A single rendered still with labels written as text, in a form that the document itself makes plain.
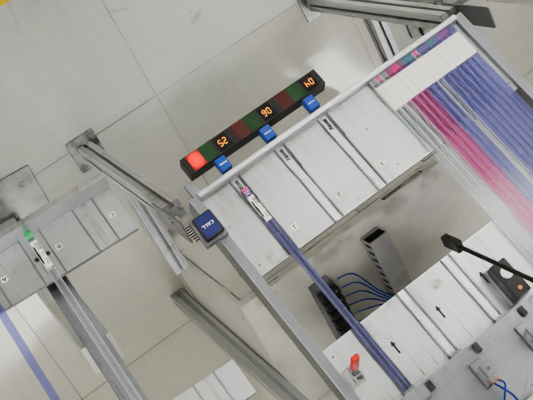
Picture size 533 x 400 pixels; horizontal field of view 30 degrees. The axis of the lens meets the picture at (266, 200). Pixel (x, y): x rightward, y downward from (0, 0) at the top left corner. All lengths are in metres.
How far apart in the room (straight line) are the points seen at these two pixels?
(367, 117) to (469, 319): 0.45
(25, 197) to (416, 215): 0.97
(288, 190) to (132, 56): 0.80
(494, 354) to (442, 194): 0.60
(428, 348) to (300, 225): 0.33
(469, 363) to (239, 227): 0.49
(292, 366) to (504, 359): 0.60
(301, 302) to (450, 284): 0.43
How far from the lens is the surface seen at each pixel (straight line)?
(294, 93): 2.03
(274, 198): 1.92
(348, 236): 2.22
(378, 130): 2.00
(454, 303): 1.90
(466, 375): 1.81
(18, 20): 2.50
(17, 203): 2.57
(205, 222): 1.86
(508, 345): 1.84
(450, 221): 2.36
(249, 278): 1.87
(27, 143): 2.55
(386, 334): 1.86
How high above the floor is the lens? 2.44
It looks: 61 degrees down
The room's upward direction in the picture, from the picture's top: 119 degrees clockwise
